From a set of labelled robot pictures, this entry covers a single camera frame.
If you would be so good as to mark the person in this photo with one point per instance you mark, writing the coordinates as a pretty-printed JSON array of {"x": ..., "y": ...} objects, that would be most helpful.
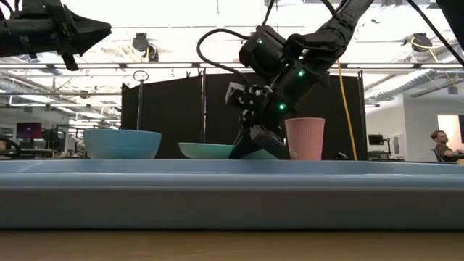
[{"x": 442, "y": 148}]

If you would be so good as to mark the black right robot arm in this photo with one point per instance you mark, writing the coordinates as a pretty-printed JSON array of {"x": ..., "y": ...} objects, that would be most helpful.
[{"x": 326, "y": 36}]

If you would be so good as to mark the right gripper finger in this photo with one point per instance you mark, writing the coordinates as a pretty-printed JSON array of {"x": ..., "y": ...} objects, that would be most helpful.
[
  {"x": 244, "y": 148},
  {"x": 272, "y": 143}
]

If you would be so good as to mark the teal plate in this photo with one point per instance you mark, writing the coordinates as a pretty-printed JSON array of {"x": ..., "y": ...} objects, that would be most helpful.
[{"x": 203, "y": 150}]

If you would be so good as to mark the black backdrop partition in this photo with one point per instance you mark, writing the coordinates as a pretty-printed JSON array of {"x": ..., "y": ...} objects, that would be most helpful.
[{"x": 174, "y": 116}]

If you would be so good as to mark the blue ribbed bowl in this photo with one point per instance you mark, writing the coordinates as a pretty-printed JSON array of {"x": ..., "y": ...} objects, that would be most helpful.
[{"x": 121, "y": 145}]

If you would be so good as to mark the pink paper cup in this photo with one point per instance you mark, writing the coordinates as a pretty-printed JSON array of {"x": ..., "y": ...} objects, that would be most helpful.
[{"x": 305, "y": 139}]

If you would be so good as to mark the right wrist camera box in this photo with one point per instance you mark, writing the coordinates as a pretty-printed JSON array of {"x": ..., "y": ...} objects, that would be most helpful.
[{"x": 237, "y": 96}]

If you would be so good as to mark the long ceiling light strip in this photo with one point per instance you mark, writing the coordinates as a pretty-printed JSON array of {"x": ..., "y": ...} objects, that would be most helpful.
[{"x": 163, "y": 65}]

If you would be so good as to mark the dark computer monitor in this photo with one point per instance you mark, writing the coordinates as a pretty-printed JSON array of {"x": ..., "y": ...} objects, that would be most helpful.
[{"x": 29, "y": 130}]

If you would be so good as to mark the silver corrugated air duct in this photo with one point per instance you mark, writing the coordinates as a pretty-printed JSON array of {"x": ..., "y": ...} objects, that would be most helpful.
[{"x": 398, "y": 87}]

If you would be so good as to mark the blue plastic tray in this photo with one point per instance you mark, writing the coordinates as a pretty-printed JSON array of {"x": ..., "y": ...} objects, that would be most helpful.
[{"x": 232, "y": 203}]

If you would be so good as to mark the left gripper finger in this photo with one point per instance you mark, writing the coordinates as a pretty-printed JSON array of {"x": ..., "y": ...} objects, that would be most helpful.
[{"x": 90, "y": 32}]

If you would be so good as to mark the small black monitor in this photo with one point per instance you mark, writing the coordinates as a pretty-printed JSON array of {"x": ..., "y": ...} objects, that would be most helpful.
[{"x": 376, "y": 139}]

